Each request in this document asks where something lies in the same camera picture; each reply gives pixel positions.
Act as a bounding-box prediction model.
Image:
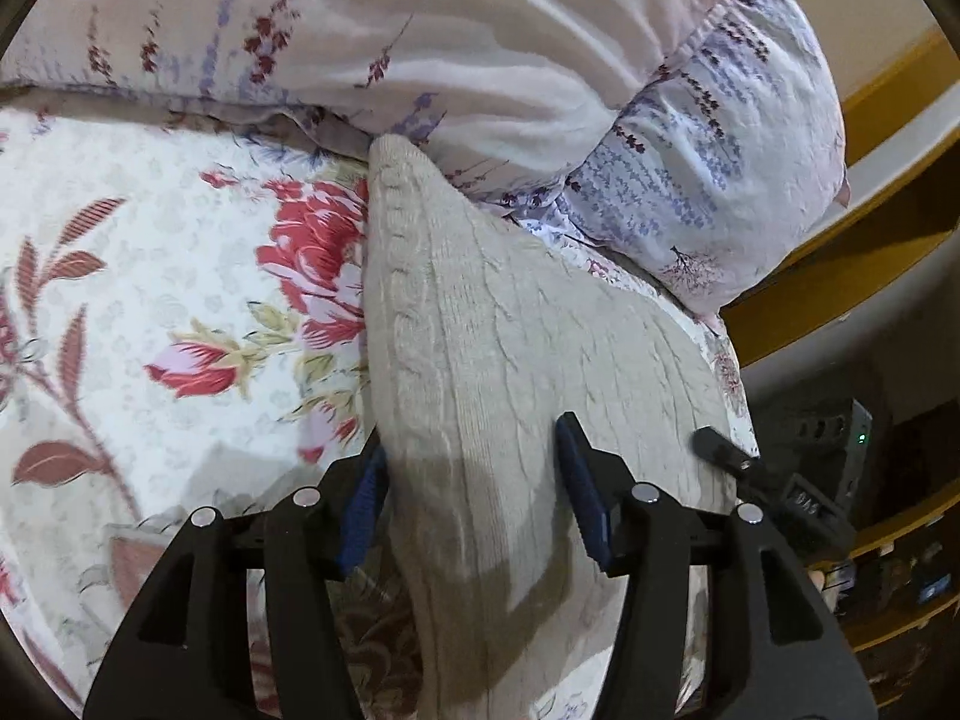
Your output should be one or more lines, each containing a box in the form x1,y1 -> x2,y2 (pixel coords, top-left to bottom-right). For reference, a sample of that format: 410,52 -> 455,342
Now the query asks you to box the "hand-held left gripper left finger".
82,435 -> 391,720

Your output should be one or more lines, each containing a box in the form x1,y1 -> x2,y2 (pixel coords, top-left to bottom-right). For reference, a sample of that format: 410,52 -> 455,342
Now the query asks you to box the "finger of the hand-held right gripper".
691,426 -> 758,475

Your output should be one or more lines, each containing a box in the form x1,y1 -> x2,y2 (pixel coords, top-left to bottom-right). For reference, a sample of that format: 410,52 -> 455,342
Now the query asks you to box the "black power strip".
780,396 -> 875,518

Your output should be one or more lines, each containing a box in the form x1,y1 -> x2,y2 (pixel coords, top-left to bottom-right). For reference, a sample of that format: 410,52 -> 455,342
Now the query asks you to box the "beige cable knit sweater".
362,133 -> 740,720

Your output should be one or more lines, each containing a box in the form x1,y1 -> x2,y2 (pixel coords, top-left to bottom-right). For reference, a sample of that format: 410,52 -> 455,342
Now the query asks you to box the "floral bed sheet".
0,86 -> 760,720

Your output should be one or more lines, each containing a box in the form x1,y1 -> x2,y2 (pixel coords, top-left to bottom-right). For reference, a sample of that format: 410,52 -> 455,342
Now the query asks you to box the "yellow wooden shelf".
825,491 -> 960,653

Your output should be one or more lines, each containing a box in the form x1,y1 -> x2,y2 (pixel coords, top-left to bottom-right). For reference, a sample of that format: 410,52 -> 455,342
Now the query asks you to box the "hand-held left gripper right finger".
553,412 -> 878,720

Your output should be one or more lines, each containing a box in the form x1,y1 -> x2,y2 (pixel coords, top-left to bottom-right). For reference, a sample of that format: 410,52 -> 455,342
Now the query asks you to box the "floral print pillow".
0,0 -> 852,316

